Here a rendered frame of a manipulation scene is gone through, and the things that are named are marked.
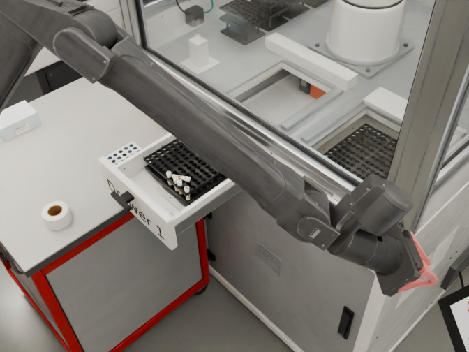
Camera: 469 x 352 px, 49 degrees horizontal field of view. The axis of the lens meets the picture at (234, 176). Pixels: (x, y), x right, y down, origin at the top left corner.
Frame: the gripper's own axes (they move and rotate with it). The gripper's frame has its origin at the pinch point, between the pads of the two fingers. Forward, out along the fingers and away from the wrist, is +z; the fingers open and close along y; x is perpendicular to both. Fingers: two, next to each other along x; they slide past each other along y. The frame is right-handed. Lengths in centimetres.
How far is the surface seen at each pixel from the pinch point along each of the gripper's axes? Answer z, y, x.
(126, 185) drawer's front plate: -33, 43, 47
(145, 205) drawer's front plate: -28, 37, 45
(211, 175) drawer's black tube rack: -15, 47, 37
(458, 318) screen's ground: 14.7, -1.2, 6.0
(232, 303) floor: 41, 64, 107
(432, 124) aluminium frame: -4.1, 20.4, -13.5
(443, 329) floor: 105, 46, 61
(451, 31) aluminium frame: -14.8, 21.5, -26.6
